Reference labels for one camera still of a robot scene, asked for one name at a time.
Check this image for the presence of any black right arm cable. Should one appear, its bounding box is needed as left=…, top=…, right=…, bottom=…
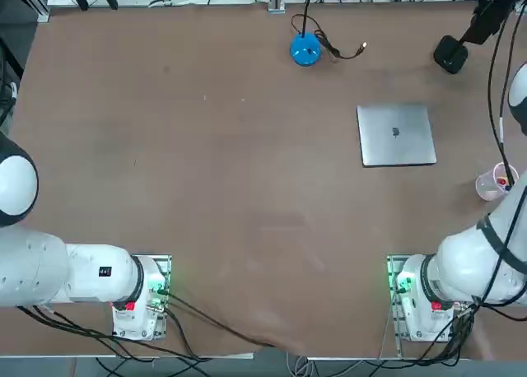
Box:
left=452, top=0, right=527, bottom=316

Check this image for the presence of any pink mesh pen cup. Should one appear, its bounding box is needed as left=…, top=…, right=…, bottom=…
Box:
left=475, top=161, right=520, bottom=202

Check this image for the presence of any black base cable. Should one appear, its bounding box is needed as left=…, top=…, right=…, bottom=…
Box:
left=16, top=286, right=275, bottom=361

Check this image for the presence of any black lamp cable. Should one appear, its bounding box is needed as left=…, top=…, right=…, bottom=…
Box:
left=291, top=14, right=368, bottom=63

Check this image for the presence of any blue desk lamp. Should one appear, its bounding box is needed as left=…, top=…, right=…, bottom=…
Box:
left=290, top=0, right=351, bottom=67

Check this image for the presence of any grey closed laptop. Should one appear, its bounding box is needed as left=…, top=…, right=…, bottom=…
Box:
left=356, top=102, right=437, bottom=167

